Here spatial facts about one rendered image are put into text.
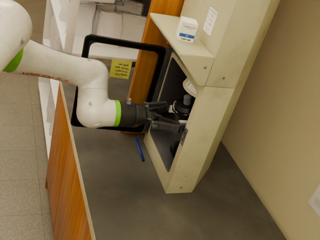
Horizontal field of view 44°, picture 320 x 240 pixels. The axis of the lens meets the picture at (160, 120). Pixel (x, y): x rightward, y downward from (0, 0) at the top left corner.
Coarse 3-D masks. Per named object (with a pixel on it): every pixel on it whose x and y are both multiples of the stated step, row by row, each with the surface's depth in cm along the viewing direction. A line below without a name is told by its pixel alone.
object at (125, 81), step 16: (96, 48) 142; (112, 48) 144; (128, 48) 145; (112, 64) 147; (128, 64) 149; (144, 64) 150; (112, 80) 151; (128, 80) 153; (144, 80) 154; (112, 96) 155; (128, 96) 157; (144, 96) 158
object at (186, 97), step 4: (184, 96) 142; (188, 96) 142; (180, 100) 145; (184, 100) 143; (188, 100) 142; (192, 100) 145; (176, 104) 144; (180, 104) 143; (184, 104) 143; (188, 104) 143; (192, 104) 143; (176, 108) 143; (180, 108) 142; (184, 108) 141; (188, 108) 141; (184, 112) 141; (188, 112) 141
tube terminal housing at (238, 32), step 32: (192, 0) 134; (224, 0) 115; (256, 0) 111; (224, 32) 114; (256, 32) 118; (224, 64) 121; (224, 96) 129; (192, 128) 133; (224, 128) 153; (160, 160) 154; (192, 160) 142
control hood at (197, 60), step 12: (156, 24) 133; (168, 24) 133; (168, 36) 124; (180, 48) 118; (192, 48) 120; (204, 48) 123; (180, 60) 127; (192, 60) 117; (204, 60) 118; (192, 72) 119; (204, 72) 121; (204, 84) 123
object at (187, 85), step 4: (184, 80) 144; (188, 80) 140; (184, 84) 141; (188, 84) 139; (184, 88) 140; (188, 88) 138; (192, 88) 137; (188, 92) 138; (192, 92) 137; (196, 92) 136
